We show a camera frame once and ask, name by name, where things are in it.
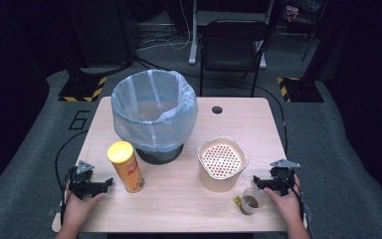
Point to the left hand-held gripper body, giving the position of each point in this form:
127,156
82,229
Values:
83,167

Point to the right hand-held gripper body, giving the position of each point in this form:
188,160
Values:
283,163

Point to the clear plastic cup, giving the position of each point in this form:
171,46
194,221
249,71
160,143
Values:
257,192

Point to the beige strainer container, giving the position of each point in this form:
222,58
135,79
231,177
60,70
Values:
217,182

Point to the black trash bin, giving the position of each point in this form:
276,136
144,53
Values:
159,157

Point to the trash bin with blue bag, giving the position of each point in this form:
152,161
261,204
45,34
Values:
152,129

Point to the person's right hand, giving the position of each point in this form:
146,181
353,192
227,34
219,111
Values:
290,207

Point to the person's left hand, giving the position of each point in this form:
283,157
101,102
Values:
76,212

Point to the yellow chip can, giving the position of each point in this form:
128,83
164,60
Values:
129,172

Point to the black striped stand base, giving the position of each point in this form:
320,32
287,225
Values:
79,89
303,90

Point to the black table grommet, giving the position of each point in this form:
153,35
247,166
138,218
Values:
217,110

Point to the black cabinet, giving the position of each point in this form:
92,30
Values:
96,30

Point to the black folding chair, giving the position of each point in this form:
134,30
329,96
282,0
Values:
233,31

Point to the pink object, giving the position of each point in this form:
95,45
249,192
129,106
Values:
291,12

